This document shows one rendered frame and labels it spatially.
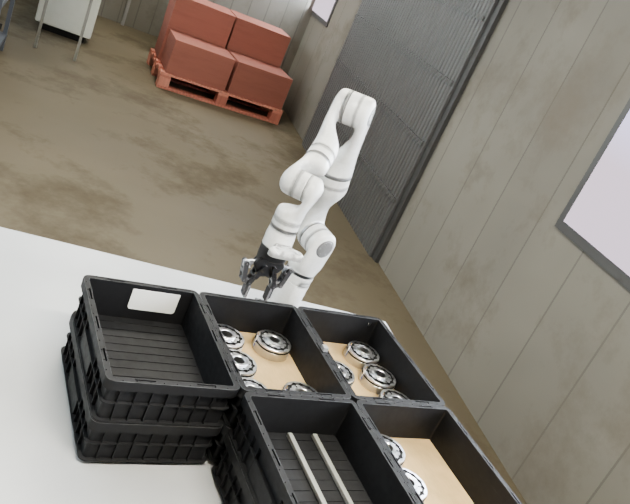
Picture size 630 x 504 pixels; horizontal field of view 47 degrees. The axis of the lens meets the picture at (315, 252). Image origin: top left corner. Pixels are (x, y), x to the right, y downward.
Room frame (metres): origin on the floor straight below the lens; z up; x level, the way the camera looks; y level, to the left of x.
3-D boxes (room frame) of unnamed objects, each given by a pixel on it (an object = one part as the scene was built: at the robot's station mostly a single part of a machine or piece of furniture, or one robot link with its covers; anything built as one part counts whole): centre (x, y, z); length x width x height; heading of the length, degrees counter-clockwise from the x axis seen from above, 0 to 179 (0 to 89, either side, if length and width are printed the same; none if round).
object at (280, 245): (1.65, 0.08, 1.17); 0.11 x 0.09 x 0.06; 32
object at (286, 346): (1.72, 0.00, 0.86); 0.10 x 0.10 x 0.01
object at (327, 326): (1.76, -0.25, 0.87); 0.40 x 0.30 x 0.11; 33
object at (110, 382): (1.43, 0.25, 0.92); 0.40 x 0.30 x 0.02; 33
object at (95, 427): (1.43, 0.25, 0.76); 0.40 x 0.30 x 0.12; 33
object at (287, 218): (1.66, 0.09, 1.27); 0.09 x 0.07 x 0.15; 84
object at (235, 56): (7.60, 1.72, 0.42); 1.41 x 1.00 x 0.84; 114
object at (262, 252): (1.66, 0.09, 1.10); 0.08 x 0.08 x 0.09
